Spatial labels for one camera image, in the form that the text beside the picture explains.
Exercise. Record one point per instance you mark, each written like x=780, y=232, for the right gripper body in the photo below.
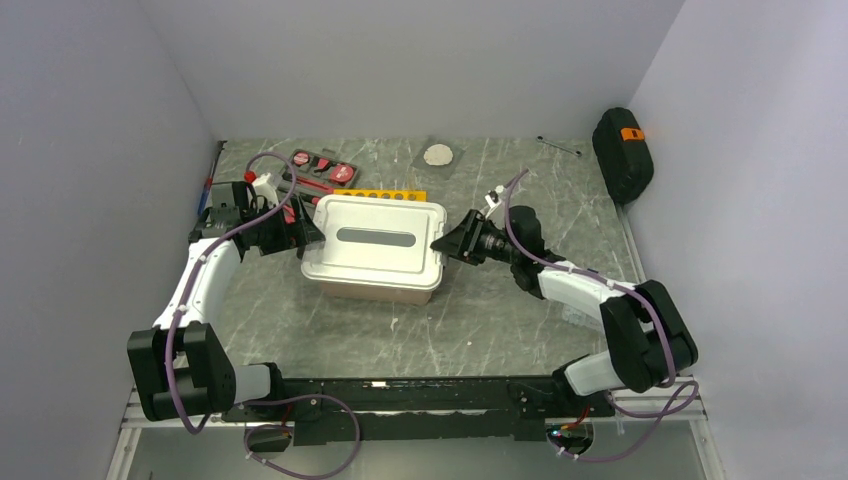
x=497, y=247

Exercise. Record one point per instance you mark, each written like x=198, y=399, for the white bin lid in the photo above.
x=376, y=242

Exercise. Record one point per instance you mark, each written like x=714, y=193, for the yellow test tube rack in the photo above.
x=409, y=195

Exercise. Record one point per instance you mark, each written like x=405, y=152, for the pink plastic bin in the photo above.
x=405, y=294

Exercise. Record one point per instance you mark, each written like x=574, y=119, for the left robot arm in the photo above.
x=179, y=365

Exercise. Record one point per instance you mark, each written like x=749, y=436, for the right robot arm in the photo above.
x=648, y=342

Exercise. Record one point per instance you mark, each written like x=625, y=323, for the grey tool case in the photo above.
x=313, y=179

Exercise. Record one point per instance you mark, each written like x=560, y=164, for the red tape measure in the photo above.
x=342, y=174

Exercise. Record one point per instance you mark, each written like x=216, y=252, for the red electrical tape roll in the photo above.
x=301, y=158

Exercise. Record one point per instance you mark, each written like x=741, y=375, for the silver wrench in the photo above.
x=545, y=141

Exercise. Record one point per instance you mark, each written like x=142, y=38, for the clear plastic box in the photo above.
x=576, y=317

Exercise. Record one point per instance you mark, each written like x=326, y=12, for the black tool case orange latch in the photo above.
x=623, y=155

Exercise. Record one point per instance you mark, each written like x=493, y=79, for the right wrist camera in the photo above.
x=493, y=201

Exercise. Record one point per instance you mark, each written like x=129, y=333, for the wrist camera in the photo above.
x=493, y=201
x=263, y=190

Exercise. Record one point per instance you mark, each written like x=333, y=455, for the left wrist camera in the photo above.
x=263, y=190

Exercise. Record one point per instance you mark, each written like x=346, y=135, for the blue red screwdriver by wall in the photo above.
x=206, y=188

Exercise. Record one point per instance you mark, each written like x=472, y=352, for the wire gauze with white centre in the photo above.
x=438, y=157

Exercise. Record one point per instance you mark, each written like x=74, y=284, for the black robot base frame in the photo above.
x=321, y=411

